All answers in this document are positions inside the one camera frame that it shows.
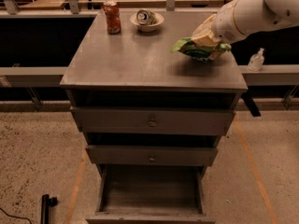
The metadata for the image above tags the grey top drawer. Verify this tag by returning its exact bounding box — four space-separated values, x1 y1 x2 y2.
71 106 235 135

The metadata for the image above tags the white ceramic bowl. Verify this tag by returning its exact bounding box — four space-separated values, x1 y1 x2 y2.
130 12 164 33

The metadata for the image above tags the grey metal railing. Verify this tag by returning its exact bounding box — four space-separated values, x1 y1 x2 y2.
1 0 298 114

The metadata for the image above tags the red soda can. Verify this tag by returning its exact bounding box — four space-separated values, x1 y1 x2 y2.
103 1 121 35

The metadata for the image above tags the grey open bottom drawer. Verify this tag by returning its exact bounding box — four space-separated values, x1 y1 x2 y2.
86 165 216 224

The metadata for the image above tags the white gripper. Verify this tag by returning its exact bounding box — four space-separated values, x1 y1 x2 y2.
192 0 246 47

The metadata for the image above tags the black cable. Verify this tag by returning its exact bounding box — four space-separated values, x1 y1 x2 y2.
0 206 34 224

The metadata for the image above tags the crushed silver can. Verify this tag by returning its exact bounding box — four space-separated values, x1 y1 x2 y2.
136 9 156 25

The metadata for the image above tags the clear sanitizer pump bottle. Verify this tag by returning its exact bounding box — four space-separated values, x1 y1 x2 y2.
248 48 264 72

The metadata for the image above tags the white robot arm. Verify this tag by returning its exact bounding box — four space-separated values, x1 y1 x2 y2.
192 0 299 47

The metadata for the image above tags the grey middle drawer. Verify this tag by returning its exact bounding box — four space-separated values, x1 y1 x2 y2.
86 145 218 166

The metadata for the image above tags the green rice chip bag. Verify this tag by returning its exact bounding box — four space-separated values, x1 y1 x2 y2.
171 37 231 63

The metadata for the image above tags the black floor stand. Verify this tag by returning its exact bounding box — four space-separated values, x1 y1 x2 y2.
40 194 58 224

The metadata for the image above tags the grey wooden drawer cabinet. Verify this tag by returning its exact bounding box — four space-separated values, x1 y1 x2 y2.
59 10 249 224

